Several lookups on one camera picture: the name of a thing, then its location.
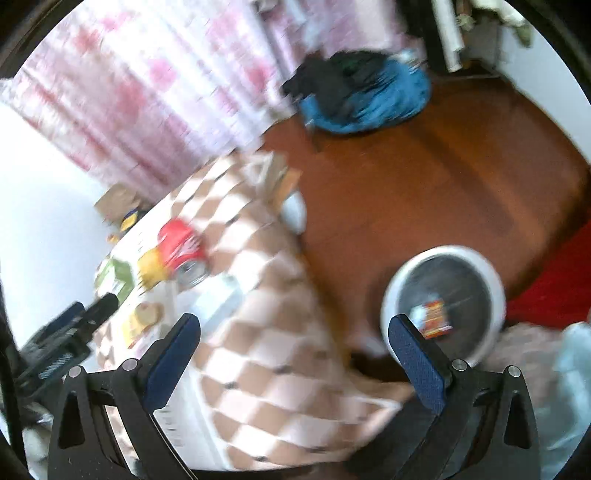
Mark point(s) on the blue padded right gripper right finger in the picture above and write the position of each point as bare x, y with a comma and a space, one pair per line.
424, 363

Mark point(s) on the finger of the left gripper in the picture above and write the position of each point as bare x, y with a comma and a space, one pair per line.
65, 318
97, 313

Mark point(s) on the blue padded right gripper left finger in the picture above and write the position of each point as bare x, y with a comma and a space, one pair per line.
161, 367

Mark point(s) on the yellow small box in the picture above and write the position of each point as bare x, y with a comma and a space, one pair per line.
133, 327

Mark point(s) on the green white medicine box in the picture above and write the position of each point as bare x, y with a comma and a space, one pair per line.
113, 276

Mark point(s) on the orange red snack packet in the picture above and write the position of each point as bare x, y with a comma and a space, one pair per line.
431, 319

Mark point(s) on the yellow snack bag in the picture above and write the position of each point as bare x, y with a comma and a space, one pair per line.
151, 269

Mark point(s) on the red cola can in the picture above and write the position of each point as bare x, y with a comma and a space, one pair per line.
182, 251

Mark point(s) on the white round trash bin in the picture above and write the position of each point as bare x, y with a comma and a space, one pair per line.
459, 286

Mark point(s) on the blue yellow item behind table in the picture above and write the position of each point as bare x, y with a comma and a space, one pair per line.
129, 220

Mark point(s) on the checkered tablecloth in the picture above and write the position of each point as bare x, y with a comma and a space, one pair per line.
269, 388

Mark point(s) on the brown paper bag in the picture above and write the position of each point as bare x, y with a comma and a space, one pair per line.
118, 201

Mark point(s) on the light blue cloth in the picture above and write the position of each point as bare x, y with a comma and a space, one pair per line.
564, 418

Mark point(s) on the red cloth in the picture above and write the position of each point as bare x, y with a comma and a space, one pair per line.
560, 295

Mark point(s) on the pink floral curtain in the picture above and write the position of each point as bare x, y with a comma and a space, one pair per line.
144, 92

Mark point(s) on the blue black clothes pile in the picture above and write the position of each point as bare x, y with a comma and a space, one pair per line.
357, 91

